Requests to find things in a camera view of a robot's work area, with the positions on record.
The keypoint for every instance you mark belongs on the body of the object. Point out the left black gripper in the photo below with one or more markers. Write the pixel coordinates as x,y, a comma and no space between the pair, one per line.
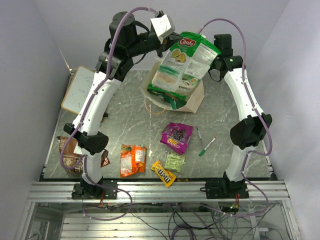
168,42

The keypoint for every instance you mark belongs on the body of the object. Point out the beige paper bag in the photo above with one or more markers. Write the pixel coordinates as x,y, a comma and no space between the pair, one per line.
194,98

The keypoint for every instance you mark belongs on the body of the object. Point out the green Chuba cassava chips bag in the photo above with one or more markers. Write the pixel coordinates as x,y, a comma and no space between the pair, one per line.
183,68

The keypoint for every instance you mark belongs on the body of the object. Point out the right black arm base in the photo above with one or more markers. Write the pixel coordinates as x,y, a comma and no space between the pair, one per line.
223,188

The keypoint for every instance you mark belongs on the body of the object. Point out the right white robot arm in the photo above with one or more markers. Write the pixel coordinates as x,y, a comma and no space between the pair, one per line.
253,122

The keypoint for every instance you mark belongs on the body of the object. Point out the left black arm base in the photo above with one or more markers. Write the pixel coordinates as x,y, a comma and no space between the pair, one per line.
88,191

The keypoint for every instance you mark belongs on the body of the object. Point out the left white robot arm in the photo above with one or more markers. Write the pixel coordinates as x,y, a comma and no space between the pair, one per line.
132,33

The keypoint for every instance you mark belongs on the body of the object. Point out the purple snack bag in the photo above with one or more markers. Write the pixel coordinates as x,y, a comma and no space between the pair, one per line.
177,136

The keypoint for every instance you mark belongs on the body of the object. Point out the orange snack bag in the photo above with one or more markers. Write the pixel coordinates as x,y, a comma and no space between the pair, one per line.
132,159

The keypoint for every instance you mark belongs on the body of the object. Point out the yellow M&M's bag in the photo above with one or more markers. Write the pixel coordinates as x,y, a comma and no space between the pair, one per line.
166,176

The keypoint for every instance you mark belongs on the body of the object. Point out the brown snack bag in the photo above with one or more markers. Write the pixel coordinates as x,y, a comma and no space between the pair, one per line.
71,154

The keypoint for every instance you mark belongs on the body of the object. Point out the yellow framed whiteboard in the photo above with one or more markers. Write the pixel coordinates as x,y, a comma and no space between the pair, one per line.
76,93

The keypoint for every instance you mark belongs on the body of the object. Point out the grey ballpoint pen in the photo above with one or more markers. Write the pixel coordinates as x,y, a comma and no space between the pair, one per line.
199,135

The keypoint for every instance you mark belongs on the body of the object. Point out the white marker pen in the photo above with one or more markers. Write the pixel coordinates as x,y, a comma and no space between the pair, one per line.
207,146

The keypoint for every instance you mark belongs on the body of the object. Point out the light green snack packet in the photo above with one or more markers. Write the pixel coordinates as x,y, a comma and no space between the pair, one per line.
174,162

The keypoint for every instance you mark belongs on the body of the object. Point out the red snack packet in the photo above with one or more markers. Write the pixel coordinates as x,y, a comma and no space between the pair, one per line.
104,158

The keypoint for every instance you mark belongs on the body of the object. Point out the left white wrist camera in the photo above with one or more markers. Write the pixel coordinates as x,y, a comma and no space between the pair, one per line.
163,25

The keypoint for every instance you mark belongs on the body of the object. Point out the aluminium rail frame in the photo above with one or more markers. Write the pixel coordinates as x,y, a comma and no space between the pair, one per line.
145,209

